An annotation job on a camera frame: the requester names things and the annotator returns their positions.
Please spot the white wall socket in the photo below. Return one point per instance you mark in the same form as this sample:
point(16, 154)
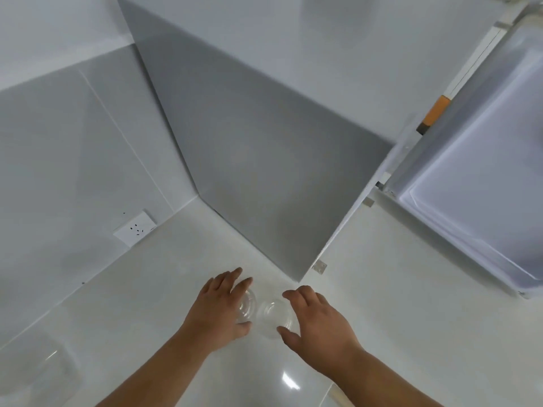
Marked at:
point(135, 228)

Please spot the grey refrigerator body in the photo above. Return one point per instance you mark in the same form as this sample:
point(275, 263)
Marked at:
point(263, 144)

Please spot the small metal hinge bracket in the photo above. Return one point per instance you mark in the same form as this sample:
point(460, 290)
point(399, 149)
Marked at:
point(369, 202)
point(320, 267)

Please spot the person's right thumb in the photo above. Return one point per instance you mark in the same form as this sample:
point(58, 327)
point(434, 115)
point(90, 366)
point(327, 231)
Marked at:
point(288, 335)

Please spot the person's left middle finger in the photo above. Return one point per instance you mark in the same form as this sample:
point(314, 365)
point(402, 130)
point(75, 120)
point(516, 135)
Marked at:
point(229, 277)

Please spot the person's left thumb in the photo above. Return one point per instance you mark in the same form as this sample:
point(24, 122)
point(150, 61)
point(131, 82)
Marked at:
point(242, 330)

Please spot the white refrigerator door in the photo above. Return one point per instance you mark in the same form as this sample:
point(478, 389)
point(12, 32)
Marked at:
point(479, 165)

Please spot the person's right hand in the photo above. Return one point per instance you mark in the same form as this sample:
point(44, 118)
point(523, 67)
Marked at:
point(322, 330)

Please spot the person's right middle finger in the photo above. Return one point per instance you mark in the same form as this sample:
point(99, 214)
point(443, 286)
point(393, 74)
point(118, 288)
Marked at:
point(309, 292)

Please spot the person's left hand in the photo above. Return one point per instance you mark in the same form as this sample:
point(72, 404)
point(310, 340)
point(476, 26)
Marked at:
point(212, 313)

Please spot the clear glass cup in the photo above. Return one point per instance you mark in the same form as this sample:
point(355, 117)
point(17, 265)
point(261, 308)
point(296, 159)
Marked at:
point(247, 307)
point(273, 315)

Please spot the person's right forearm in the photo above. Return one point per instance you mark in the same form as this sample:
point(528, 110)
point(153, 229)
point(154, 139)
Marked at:
point(381, 385)

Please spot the person's left forearm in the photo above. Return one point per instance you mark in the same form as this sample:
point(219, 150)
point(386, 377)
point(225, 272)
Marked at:
point(161, 372)

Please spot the orange sticker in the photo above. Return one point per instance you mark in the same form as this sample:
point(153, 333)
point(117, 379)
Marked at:
point(435, 110)

